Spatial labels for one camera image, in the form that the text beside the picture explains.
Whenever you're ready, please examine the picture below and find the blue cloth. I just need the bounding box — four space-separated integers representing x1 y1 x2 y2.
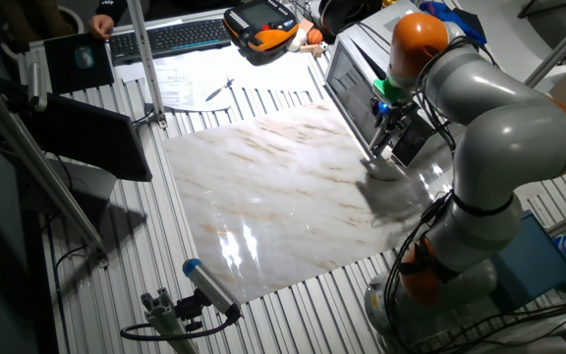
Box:
418 0 488 54

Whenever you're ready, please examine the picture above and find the blue box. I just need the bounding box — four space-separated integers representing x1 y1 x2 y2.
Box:
488 209 566 312

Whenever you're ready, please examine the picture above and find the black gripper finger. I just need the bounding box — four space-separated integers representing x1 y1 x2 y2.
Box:
378 126 393 156
389 122 406 148

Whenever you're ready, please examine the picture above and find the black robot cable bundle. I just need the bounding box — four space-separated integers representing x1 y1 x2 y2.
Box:
383 191 456 354

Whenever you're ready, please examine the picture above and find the silver camera with blue end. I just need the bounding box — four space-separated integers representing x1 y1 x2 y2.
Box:
182 258 243 320

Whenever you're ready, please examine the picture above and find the grey monitor base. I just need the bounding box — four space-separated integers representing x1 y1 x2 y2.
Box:
20 156 118 217

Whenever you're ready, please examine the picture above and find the black camera clamp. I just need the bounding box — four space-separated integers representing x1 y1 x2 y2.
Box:
174 288 211 333

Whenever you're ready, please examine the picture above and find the long aluminium profile bar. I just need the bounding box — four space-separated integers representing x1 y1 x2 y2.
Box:
522 2 566 90

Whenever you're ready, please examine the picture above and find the black mouse pad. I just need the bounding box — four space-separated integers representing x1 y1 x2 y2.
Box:
42 31 116 95

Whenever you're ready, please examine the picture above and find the grey computer mouse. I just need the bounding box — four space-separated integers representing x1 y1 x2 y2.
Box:
74 45 95 70

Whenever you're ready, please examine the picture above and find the person's bare hand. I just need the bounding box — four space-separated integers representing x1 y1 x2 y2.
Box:
88 13 116 40

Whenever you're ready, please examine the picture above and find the white rounded toy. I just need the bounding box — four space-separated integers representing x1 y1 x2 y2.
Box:
285 28 309 53

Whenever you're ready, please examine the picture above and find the green gripper mount adapter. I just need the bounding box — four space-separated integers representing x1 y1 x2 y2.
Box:
371 76 410 105

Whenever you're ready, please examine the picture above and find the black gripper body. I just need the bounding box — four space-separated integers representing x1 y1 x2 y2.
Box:
369 95 407 130

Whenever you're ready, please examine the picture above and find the short aluminium profile mount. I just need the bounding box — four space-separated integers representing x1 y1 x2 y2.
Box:
140 287 200 354

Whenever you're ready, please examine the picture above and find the black orange teach pendant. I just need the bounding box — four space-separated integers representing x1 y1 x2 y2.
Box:
222 0 300 54

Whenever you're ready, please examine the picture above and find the black camera cable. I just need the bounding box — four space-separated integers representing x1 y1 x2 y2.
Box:
119 314 240 343

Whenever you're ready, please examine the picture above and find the upright aluminium profile post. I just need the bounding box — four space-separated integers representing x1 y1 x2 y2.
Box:
125 0 169 130

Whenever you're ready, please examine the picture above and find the microwave door with silver handle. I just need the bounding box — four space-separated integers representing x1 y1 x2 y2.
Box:
325 36 387 161

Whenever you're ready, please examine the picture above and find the silver depth camera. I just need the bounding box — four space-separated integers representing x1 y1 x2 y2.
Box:
26 61 48 113

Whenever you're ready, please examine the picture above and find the black pen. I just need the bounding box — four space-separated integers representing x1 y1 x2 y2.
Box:
204 77 236 103

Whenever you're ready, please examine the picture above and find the black computer keyboard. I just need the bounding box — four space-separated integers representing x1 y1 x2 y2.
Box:
108 18 233 67

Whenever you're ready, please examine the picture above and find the black round drum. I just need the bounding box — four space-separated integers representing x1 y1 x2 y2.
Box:
317 0 385 36

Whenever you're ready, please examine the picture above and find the black flat monitor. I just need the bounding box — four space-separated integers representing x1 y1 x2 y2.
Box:
17 91 154 183

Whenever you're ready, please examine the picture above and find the white marble pattern board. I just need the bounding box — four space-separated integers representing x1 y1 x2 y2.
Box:
162 99 461 305

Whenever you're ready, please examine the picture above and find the slanted aluminium frame bar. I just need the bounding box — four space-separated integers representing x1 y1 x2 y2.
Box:
0 68 110 269

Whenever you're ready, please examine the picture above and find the silver microwave body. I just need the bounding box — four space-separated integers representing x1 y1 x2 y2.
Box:
334 0 454 171

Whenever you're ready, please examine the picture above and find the printed paper sheet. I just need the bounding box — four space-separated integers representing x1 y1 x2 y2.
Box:
150 62 238 114
189 46 313 94

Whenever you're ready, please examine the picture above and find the black sleeved forearm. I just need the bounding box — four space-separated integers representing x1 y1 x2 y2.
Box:
94 0 130 24

